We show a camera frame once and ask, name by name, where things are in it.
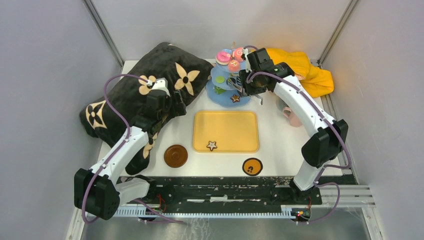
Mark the metal serving tongs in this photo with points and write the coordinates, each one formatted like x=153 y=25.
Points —
x=247 y=90

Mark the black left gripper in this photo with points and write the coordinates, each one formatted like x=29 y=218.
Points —
x=179 y=108

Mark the black sandwich cookie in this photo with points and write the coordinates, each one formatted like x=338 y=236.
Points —
x=237 y=81

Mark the blue three-tier cake stand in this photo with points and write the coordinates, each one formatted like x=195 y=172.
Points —
x=225 y=86

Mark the yellow black round coaster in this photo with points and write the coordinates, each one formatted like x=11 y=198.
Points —
x=252 y=166

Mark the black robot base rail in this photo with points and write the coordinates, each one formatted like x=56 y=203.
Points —
x=226 y=195

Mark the black floral plush pillow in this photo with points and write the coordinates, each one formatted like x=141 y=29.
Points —
x=104 y=117

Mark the pink round candy cake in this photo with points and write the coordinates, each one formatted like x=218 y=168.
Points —
x=234 y=66

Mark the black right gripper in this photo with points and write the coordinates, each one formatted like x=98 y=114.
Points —
x=247 y=88

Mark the green macaron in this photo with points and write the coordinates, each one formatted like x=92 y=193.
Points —
x=220 y=79

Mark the star cookie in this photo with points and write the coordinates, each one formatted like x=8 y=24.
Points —
x=211 y=145
x=235 y=98

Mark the yellow serving tray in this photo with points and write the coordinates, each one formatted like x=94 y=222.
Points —
x=234 y=131

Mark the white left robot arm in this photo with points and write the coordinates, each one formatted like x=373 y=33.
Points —
x=97 y=190

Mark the salmon swirl cake slice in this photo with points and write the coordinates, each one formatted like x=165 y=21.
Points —
x=238 y=54

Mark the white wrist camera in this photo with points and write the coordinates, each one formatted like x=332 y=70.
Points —
x=162 y=85
x=247 y=54

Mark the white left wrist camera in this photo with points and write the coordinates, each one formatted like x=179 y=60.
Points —
x=162 y=85

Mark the brown round coaster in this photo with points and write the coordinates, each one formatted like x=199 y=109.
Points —
x=175 y=156

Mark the yellow garment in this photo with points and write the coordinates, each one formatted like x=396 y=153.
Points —
x=316 y=81

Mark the pink frosted donut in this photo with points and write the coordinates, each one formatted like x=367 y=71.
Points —
x=223 y=57

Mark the green swirl roll cake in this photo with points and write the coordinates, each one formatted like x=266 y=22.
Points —
x=218 y=90

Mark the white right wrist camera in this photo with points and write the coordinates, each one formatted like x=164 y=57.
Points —
x=247 y=54

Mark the pink mug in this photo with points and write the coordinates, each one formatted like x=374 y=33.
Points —
x=292 y=118

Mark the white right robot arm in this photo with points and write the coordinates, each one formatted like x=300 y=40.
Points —
x=327 y=136

